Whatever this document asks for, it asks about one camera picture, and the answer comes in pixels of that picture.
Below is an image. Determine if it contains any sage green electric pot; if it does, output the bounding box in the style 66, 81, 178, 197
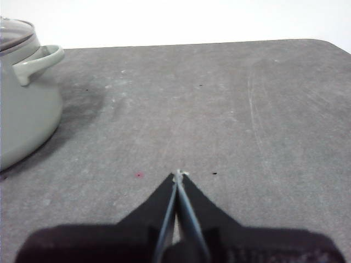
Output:
0, 35, 66, 173

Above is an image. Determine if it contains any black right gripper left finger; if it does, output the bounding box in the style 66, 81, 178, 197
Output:
15, 172, 179, 263

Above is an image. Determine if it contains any glass lid with green knob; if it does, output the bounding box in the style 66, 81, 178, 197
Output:
0, 16, 36, 53

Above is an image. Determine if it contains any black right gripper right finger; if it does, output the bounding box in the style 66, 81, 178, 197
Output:
177, 171, 347, 263

